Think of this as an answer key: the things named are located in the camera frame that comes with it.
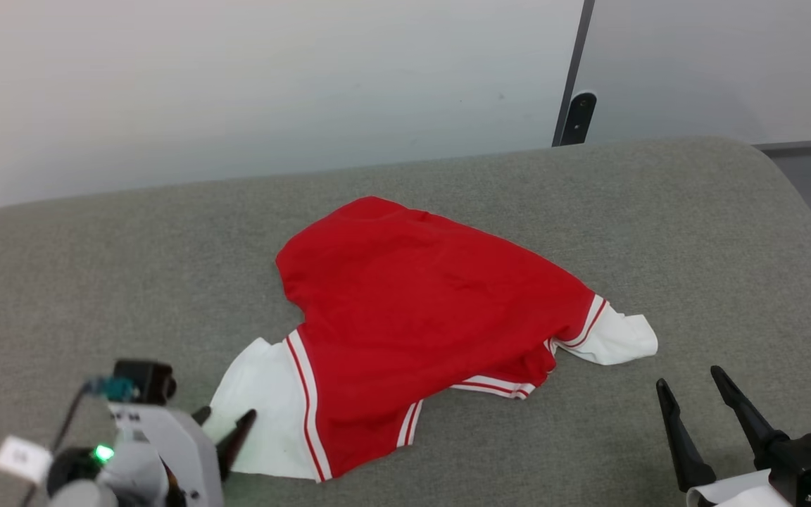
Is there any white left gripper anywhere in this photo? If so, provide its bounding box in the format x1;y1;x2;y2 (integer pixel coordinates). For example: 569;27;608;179
108;402;258;507

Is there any small wall bracket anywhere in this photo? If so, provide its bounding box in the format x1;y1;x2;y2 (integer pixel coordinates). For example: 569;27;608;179
560;91;598;147

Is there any thin black camera cable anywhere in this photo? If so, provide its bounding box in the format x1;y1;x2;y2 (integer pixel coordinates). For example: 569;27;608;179
20;380;96;507

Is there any white label tag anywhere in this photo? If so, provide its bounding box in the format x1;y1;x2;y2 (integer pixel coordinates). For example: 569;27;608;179
0;435;54;486

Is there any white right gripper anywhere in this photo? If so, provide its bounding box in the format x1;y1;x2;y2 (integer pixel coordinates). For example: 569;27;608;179
656;365;794;507

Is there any red and white jersey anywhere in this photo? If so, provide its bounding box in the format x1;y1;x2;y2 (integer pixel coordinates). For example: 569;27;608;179
201;196;659;483

